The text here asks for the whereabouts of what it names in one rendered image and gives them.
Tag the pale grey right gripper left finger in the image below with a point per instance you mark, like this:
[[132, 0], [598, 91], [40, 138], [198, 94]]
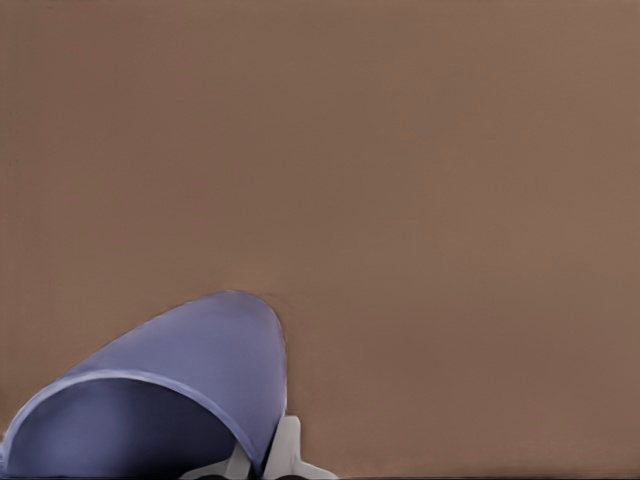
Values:
[[236, 466]]

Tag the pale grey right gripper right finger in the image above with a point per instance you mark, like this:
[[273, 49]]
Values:
[[289, 450]]

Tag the blue cup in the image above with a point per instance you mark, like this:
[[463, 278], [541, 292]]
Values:
[[210, 345]]

